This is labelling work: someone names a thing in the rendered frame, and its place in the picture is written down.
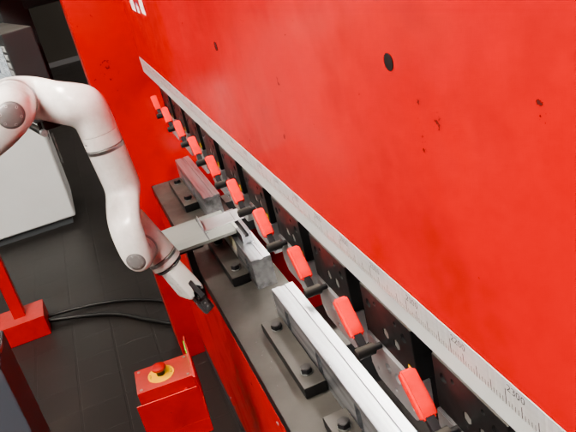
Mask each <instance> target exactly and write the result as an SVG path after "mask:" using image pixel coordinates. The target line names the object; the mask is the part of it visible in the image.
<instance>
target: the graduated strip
mask: <svg viewBox="0 0 576 432"><path fill-rule="evenodd" d="M139 58H140V57H139ZM140 61H141V65H142V66H143V67H144V68H146V69H147V70H148V71H149V72H150V73H151V74H152V75H153V76H154V77H155V78H156V79H158V80H159V81H160V82H161V83H162V84H163V85H164V86H165V87H166V88H167V89H168V90H169V91H171V92H172V93H173V94H174V95H175V96H176V97H177V98H178V99H179V100H180V101H181V102H183V103H184V104H185V105H186V106H187V107H188V108H189V109H190V110H191V111H192V112H193V113H194V114H196V116H198V118H200V120H202V122H204V124H206V125H207V126H208V127H209V128H210V129H211V130H212V131H213V132H214V133H215V134H216V135H217V136H219V137H220V138H221V139H222V140H223V141H224V142H225V143H226V144H227V145H228V146H229V147H231V148H232V149H233V150H234V151H235V152H236V153H237V154H238V155H239V156H240V157H241V158H242V159H244V160H245V161H246V162H247V163H248V164H249V165H250V166H251V167H252V168H253V169H254V170H256V171H257V172H258V173H259V174H260V175H261V176H262V177H263V178H264V179H265V180H266V181H267V182H269V183H270V184H271V185H272V186H273V187H274V188H275V189H276V190H277V191H278V192H279V193H280V194H282V196H284V198H286V200H288V202H290V204H292V205H293V206H294V207H295V208H296V209H297V210H298V211H299V212H300V213H301V214H302V215H304V216H305V217H306V218H307V219H308V220H309V221H310V222H311V223H312V224H313V225H314V226H316V227H317V228H318V229H319V230H320V231H321V232H322V233H323V234H324V235H325V236H326V237H327V238H329V239H330V240H331V241H332V242H333V243H334V244H335V245H336V246H337V247H338V248H339V249H341V250H342V251H343V252H344V253H345V254H346V255H347V256H348V257H349V258H350V259H351V260H352V261H354V262H355V263H356V264H357V265H358V266H359V267H360V268H361V269H362V270H363V271H364V272H366V274H368V276H370V278H372V280H374V282H376V284H378V285H379V286H380V287H381V288H382V289H383V290H384V291H385V292H386V293H387V294H388V295H390V296H391V297H392V298H393V299H394V300H395V301H396V302H397V303H398V304H399V305H400V306H402V307H403V308H404V309H405V310H406V311H407V312H408V313H409V314H410V315H411V316H412V317H414V318H415V319H416V320H417V321H418V322H419V323H420V324H421V325H422V326H423V327H424V328H425V329H427V330H428V331H429V332H430V333H431V334H432V335H433V336H434V337H435V338H436V339H437V340H439V341H440V342H441V343H442V344H443V345H444V346H445V347H446V348H447V349H448V350H449V351H450V352H452V354H454V356H456V358H458V360H460V362H462V363H463V364H464V365H465V366H466V367H467V368H468V369H469V370H470V371H471V372H472V373H473V374H474V375H476V376H477V377H478V378H479V379H480V380H481V381H482V382H483V383H484V384H485V385H486V386H488V387H489V388H490V389H491V390H492V391H493V392H494V393H495V394H496V395H497V396H498V397H500V398H501V399H502V400H503V401H504V402H505V403H506V404H507V405H508V406H509V407H510V408H512V409H513V410H514V411H515V412H516V413H517V414H518V415H519V416H520V417H521V418H522V419H523V420H525V421H526V422H527V423H528V424H529V425H530V426H531V427H532V428H533V429H534V430H535V431H536V432H563V431H562V430H561V429H560V428H559V427H558V426H556V425H555V424H554V423H553V422H552V421H551V420H550V419H548V418H547V417H546V416H545V415H544V414H543V413H542V412H540V410H538V408H536V406H534V405H533V404H532V403H531V402H530V401H529V400H527V399H526V398H525V397H524V396H523V395H522V394H521V393H519V392H518V391H517V390H516V389H515V388H514V387H512V386H511V385H510V384H509V383H508V382H507V381H505V380H504V379H503V378H502V377H501V376H500V375H499V374H497V373H496V372H495V371H494V370H493V369H492V368H490V366H488V364H486V362H484V361H483V360H482V359H481V358H480V357H479V356H478V355H477V354H475V353H474V352H473V351H472V350H471V349H470V348H468V347H467V346H466V345H465V344H464V343H463V342H462V341H460V340H459V339H458V338H457V337H456V336H455V335H453V334H452V333H451V332H450V331H449V330H448V329H447V328H445V327H444V326H443V325H442V324H441V323H440V322H438V320H436V318H434V316H432V315H431V314H430V313H429V312H428V311H427V310H426V309H424V308H423V307H422V306H421V305H420V304H419V303H417V302H416V301H415V300H414V299H413V298H412V297H411V296H409V295H408V294H407V293H406V292H405V291H404V290H402V289H401V288H400V287H399V286H398V285H397V284H396V283H394V282H393V281H392V280H391V279H390V278H389V277H388V276H386V274H384V272H382V270H380V269H379V268H378V267H377V266H376V265H375V264H374V263H372V262H371V261H370V260H369V259H368V258H367V257H365V256H364V255H363V254H362V253H361V252H360V251H359V250H357V249H356V248H355V247H354V246H353V245H352V244H350V243H349V242H348V241H347V240H346V239H345V238H344V237H342V236H341V235H340V234H339V233H338V232H337V231H336V230H334V228H332V226H330V225H329V224H328V223H327V222H326V221H325V220H324V219H323V218H321V217H320V216H319V215H318V214H317V213H316V212H314V211H313V210H312V209H311V208H310V207H309V206H308V205H306V204H305V203H304V202H303V201H302V200H301V199H300V198H298V197H297V196H296V195H295V194H294V193H293V192H291V191H290V190H289V189H288V188H287V187H286V186H285V185H284V184H282V182H280V180H278V179H277V178H276V177H275V176H274V175H273V174H272V173H271V172H269V171H268V170H267V169H266V168H265V167H264V166H262V165H261V164H260V163H259V162H258V161H257V160H256V159H254V158H253V157H252V156H251V155H250V154H249V153H247V152H246V151H245V150H244V149H243V148H242V147H240V146H239V145H238V144H237V143H236V142H235V141H234V140H232V138H230V136H228V134H226V133H225V132H224V131H223V130H222V129H221V128H220V127H218V126H217V125H216V124H215V123H214V122H213V121H212V120H210V119H209V118H208V117H207V116H206V115H205V114H203V113H202V112H201V111H200V110H199V109H198V108H197V107H195V106H194V105H193V104H192V103H191V102H190V101H188V100H187V99H186V98H185V97H184V96H183V95H182V94H180V92H178V90H176V88H174V87H173V86H172V85H171V84H170V83H169V82H168V81H166V80H165V79H164V78H163V77H162V76H161V75H159V74H158V73H157V72H156V71H155V70H154V69H152V68H151V67H150V66H149V65H148V64H147V63H146V62H144V61H143V60H142V59H141V58H140Z"/></svg>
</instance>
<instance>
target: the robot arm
mask: <svg viewBox="0 0 576 432"><path fill-rule="evenodd" d="M34 119H38V120H44V121H48V122H52V123H58V124H62V125H66V126H70V127H73V128H75V129H76V130H77V132H78V134H79V136H80V138H81V141H82V143H83V146H84V148H85V149H86V151H87V155H88V157H89V158H90V160H91V162H92V164H93V168H94V170H95V171H96V173H97V175H98V177H99V180H100V182H101V184H102V186H103V188H104V191H105V200H106V218H107V224H108V227H109V231H110V234H111V238H112V240H113V242H114V244H115V246H116V248H117V252H118V254H119V255H120V257H121V258H122V260H123V262H124V264H125V265H126V266H127V267H128V268H129V269H131V270H133V271H136V272H142V271H145V270H147V269H148V268H149V267H150V269H151V270H152V271H153V272H154V273H157V274H158V275H159V276H161V275H162V276H163V277H164V279H165V280H166V281H167V283H168V284H169V285H170V286H171V288H172V289H173V290H174V291H175V292H176V294H178V296H180V297H184V298H186V299H189V300H193V301H194V302H195V304H196V305H197V306H198V307H199V309H200V310H201V311H202V312H203V313H205V314H208V313H209V312H210V311H211V310H212V308H213V307H214V305H213V303H212V302H211V301H210V300H209V299H208V298H207V296H206V295H205V294H204V293H203V292H202V291H201V289H203V285H202V283H201V282H200V281H199V280H198V278H196V276H194V274H192V272H190V270H188V268H187V267H186V266H185V265H184V264H183V263H182V262H181V261H180V259H181V256H180V254H179V251H178V250H177V248H176V247H175V246H174V245H173V244H172V243H171V241H170V240H169V239H168V238H167V237H166V236H165V235H164V233H163V232H162V231H161V230H160V229H159V228H158V226H156V224H154V222H152V220H151V219H150V218H149V217H148V216H147V215H146V214H145V212H144V211H143V210H142V209H140V193H141V184H140V179H139V177H138V174H137V172H136V169H135V167H134V164H133V162H132V159H131V158H130V155H129V151H128V149H127V147H126V145H125V143H124V140H123V137H122V135H121V133H120V130H119V128H118V126H117V123H116V121H115V118H114V116H113V114H112V112H111V109H110V106H109V105H108V103H107V101H106V99H105V97H104V96H103V95H102V93H101V92H100V91H98V90H97V89H96V88H94V87H91V86H88V85H85V84H81V83H75V82H66V81H54V80H50V79H46V78H41V77H36V76H24V75H21V76H10V77H6V78H3V79H1V80H0V156H1V155H3V154H4V153H5V152H6V151H8V150H9V149H10V148H11V147H12V146H14V144H16V142H18V140H20V138H21V137H22V136H23V135H24V134H25V133H26V132H27V130H28V129H29V127H30V126H31V124H32V123H33V120H34Z"/></svg>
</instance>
